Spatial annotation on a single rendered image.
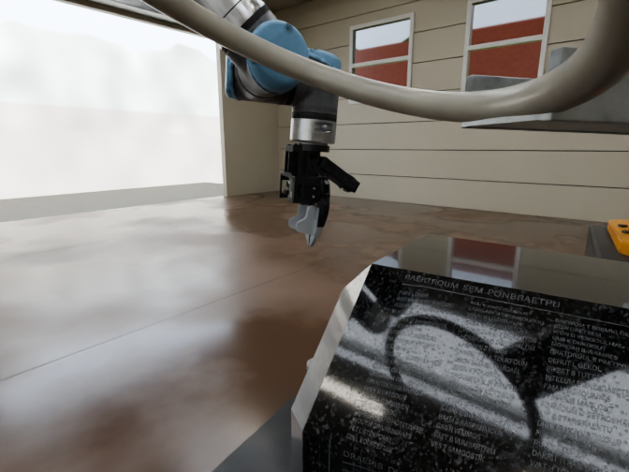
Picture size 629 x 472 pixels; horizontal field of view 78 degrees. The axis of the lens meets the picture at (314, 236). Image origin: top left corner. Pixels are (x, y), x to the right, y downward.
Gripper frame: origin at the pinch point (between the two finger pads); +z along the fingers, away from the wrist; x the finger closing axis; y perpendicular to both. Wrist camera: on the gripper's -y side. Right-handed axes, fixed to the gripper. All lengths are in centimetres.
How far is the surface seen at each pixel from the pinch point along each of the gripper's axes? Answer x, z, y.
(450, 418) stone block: 37.3, 18.5, -5.4
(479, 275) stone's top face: 25.8, 1.2, -21.5
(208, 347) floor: -119, 91, -7
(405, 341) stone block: 25.1, 12.1, -6.1
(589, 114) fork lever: 54, -24, 8
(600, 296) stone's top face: 42, 0, -30
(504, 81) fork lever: 43, -27, 4
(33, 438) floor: -83, 95, 66
